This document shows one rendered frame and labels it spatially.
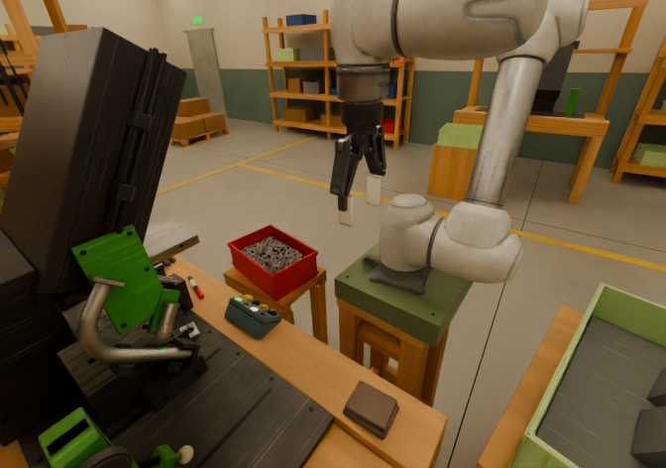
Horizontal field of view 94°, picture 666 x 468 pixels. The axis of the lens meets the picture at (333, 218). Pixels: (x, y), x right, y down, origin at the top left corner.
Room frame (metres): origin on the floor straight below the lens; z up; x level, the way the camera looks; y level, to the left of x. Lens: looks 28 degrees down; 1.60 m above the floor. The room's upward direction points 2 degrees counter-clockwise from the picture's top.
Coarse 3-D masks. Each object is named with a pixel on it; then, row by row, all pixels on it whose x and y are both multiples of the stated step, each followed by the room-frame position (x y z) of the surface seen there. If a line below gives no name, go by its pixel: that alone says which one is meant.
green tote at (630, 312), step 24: (600, 288) 0.70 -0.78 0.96; (600, 312) 0.69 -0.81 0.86; (624, 312) 0.66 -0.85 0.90; (648, 312) 0.63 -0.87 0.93; (576, 336) 0.53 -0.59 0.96; (648, 336) 0.61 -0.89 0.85; (552, 384) 0.41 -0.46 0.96; (528, 432) 0.31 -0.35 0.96; (528, 456) 0.30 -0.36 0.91; (552, 456) 0.28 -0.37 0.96
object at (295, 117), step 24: (264, 24) 7.17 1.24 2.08; (288, 24) 6.84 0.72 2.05; (312, 24) 6.48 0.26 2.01; (312, 48) 6.55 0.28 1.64; (408, 72) 5.84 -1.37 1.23; (288, 96) 6.83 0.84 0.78; (312, 96) 6.47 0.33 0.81; (336, 96) 6.20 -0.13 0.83; (408, 96) 5.80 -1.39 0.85; (288, 120) 7.01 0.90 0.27; (312, 120) 6.95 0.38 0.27; (336, 120) 6.30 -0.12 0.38; (384, 120) 6.09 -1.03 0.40; (408, 120) 5.81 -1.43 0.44
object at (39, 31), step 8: (8, 24) 7.10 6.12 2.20; (0, 32) 7.00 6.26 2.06; (8, 32) 7.07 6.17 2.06; (40, 32) 7.48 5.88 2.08; (48, 32) 7.59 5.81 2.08; (8, 40) 6.98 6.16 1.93; (16, 40) 7.08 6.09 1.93; (40, 40) 7.38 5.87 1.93; (8, 48) 7.34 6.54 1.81; (16, 48) 7.07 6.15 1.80; (8, 72) 6.80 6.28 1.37; (24, 72) 7.00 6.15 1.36; (32, 72) 7.10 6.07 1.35; (24, 80) 7.31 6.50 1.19; (0, 136) 6.38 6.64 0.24
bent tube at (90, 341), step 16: (96, 288) 0.48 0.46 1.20; (96, 304) 0.46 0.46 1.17; (80, 320) 0.43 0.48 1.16; (96, 320) 0.44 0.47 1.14; (80, 336) 0.42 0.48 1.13; (96, 336) 0.43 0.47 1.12; (96, 352) 0.41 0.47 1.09; (112, 352) 0.43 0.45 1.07; (128, 352) 0.44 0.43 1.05; (144, 352) 0.46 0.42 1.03; (160, 352) 0.47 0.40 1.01; (176, 352) 0.49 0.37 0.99
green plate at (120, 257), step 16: (96, 240) 0.54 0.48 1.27; (112, 240) 0.55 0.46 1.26; (128, 240) 0.57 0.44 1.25; (80, 256) 0.51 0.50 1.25; (96, 256) 0.52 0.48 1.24; (112, 256) 0.54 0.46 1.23; (128, 256) 0.56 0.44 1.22; (144, 256) 0.58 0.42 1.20; (96, 272) 0.51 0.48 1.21; (112, 272) 0.52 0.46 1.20; (128, 272) 0.54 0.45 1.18; (144, 272) 0.56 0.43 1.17; (112, 288) 0.51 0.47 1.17; (128, 288) 0.53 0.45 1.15; (144, 288) 0.55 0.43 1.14; (160, 288) 0.56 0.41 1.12; (112, 304) 0.49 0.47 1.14; (128, 304) 0.51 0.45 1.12; (144, 304) 0.53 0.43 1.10; (112, 320) 0.48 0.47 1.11; (128, 320) 0.49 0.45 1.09
